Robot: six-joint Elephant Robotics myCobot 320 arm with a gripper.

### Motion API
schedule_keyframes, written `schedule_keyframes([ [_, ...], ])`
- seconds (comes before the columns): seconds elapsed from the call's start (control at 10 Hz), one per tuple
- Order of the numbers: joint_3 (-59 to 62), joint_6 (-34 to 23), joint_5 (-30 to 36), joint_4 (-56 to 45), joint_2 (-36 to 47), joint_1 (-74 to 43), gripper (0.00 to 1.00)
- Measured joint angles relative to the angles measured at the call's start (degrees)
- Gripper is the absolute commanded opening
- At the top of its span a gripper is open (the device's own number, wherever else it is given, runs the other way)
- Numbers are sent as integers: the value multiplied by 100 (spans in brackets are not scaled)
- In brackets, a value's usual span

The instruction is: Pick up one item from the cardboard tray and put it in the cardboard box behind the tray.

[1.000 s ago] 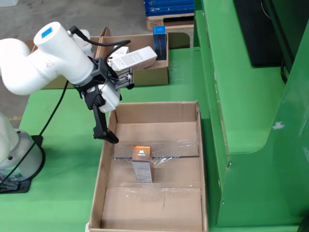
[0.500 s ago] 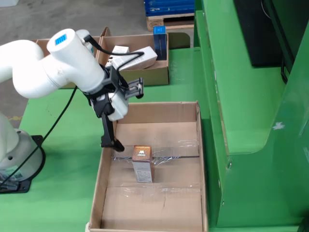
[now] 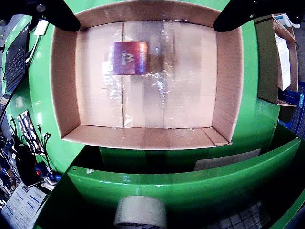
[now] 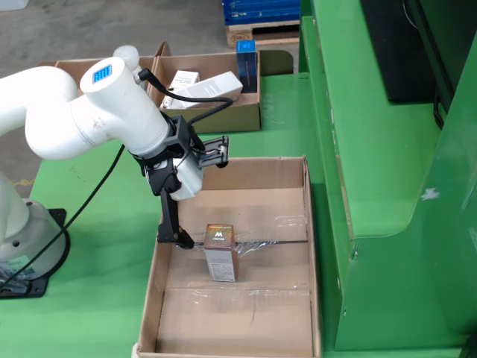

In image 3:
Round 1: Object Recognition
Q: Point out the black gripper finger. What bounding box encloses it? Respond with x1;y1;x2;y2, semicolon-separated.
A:
213;0;305;33
0;0;81;31

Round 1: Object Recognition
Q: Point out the cardboard box with raised flap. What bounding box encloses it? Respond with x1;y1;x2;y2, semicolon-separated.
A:
254;14;300;107

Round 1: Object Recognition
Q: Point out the large shallow cardboard tray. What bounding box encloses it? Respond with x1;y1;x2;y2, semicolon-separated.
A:
50;0;244;151

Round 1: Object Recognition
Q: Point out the black laptop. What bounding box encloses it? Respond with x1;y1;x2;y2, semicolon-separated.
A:
0;21;33;105

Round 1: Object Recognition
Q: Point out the long white carton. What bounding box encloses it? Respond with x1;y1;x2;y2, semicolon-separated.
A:
274;33;292;91

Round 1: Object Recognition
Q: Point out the blue plastic crate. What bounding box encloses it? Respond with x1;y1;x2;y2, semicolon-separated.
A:
277;81;305;139

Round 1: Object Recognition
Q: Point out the black patterned card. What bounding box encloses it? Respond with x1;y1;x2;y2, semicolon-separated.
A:
18;109;45;154

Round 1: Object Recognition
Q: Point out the black pouch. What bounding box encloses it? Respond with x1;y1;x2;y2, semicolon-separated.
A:
14;144;40;188

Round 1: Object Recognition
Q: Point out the small blue red object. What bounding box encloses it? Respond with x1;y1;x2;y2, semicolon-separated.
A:
35;161;59;182

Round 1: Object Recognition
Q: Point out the white cloth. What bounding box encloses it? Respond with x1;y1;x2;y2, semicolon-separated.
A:
41;176;58;191

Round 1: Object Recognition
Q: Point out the printed label sheet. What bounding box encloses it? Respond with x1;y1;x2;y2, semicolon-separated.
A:
0;185;47;229

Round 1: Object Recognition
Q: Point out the green metal machine housing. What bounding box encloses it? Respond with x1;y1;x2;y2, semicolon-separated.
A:
33;123;305;229

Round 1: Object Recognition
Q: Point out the roll of clear packing tape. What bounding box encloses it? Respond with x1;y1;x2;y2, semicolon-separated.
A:
113;196;167;229

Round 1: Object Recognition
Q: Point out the thin black probe cable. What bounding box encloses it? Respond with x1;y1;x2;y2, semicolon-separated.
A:
44;132;52;153
37;123;52;167

